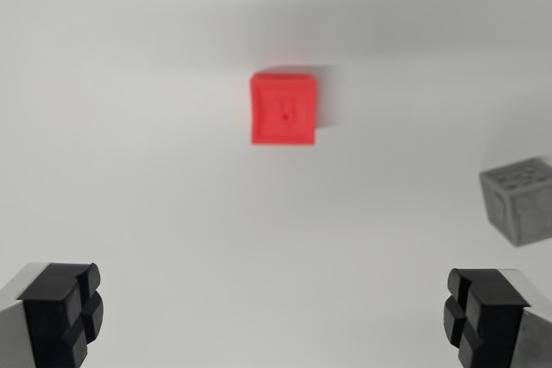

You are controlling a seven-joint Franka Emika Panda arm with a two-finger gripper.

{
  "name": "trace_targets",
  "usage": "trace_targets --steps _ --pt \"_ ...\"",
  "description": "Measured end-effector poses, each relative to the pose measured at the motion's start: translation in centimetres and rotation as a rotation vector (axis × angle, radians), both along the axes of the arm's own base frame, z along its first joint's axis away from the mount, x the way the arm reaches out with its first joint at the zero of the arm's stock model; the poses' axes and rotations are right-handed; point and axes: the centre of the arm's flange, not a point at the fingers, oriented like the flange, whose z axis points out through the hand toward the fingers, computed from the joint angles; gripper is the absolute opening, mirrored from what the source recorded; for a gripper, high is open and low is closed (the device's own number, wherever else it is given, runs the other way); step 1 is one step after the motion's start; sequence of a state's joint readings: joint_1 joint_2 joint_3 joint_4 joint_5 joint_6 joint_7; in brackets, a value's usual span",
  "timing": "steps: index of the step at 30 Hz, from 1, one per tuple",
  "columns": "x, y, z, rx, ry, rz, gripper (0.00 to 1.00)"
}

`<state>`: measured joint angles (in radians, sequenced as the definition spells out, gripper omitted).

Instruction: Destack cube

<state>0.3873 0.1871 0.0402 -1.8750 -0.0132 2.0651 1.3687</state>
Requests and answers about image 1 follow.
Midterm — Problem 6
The grey studded cube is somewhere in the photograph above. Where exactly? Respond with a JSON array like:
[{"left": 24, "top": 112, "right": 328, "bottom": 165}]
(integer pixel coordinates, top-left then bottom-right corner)
[{"left": 479, "top": 156, "right": 552, "bottom": 248}]

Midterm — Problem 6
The black-padded silver gripper right finger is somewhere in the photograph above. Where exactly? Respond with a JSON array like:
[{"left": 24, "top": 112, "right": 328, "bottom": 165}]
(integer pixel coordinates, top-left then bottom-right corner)
[{"left": 442, "top": 267, "right": 552, "bottom": 368}]

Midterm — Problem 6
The black-padded silver gripper left finger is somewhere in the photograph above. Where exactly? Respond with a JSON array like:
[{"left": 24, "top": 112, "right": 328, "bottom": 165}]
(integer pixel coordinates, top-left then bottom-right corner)
[{"left": 0, "top": 261, "right": 105, "bottom": 368}]

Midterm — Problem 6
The red studded cube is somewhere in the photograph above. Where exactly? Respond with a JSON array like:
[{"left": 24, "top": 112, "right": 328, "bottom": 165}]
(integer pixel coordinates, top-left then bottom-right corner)
[{"left": 249, "top": 72, "right": 320, "bottom": 147}]

